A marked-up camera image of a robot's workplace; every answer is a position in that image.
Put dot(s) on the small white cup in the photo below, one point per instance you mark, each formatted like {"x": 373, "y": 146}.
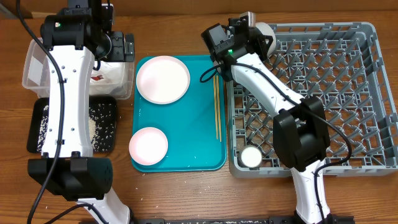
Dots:
{"x": 250, "y": 157}

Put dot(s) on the grey bowl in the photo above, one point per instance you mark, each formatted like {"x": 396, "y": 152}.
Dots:
{"x": 268, "y": 32}

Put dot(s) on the large pink plate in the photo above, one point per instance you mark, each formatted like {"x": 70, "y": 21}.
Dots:
{"x": 163, "y": 80}

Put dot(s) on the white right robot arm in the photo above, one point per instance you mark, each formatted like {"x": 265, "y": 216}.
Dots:
{"x": 300, "y": 135}

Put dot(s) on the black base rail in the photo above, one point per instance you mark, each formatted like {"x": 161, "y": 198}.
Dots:
{"x": 334, "y": 219}

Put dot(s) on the small pink plate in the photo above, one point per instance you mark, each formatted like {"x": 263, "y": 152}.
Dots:
{"x": 148, "y": 146}

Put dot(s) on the clear plastic waste bin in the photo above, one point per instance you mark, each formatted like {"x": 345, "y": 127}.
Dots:
{"x": 36, "y": 75}

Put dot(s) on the wooden chopstick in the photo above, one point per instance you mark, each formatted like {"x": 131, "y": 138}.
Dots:
{"x": 215, "y": 105}
{"x": 218, "y": 106}

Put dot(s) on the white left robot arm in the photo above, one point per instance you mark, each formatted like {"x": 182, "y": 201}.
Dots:
{"x": 75, "y": 41}

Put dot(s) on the grey plastic dish rack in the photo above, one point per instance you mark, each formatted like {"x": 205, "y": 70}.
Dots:
{"x": 340, "y": 66}

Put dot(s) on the red wrapper scrap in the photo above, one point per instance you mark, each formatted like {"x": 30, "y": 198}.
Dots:
{"x": 97, "y": 78}

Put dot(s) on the black food waste tray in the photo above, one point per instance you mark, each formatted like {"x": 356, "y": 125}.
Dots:
{"x": 102, "y": 124}

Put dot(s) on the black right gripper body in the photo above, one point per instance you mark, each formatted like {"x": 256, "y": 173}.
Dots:
{"x": 258, "y": 40}

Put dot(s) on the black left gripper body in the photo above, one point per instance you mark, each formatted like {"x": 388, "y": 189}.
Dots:
{"x": 117, "y": 53}

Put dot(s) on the cooked rice pile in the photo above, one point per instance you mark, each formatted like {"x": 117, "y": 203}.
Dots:
{"x": 99, "y": 127}

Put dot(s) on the teal plastic tray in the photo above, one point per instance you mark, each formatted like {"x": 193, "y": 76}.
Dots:
{"x": 188, "y": 124}

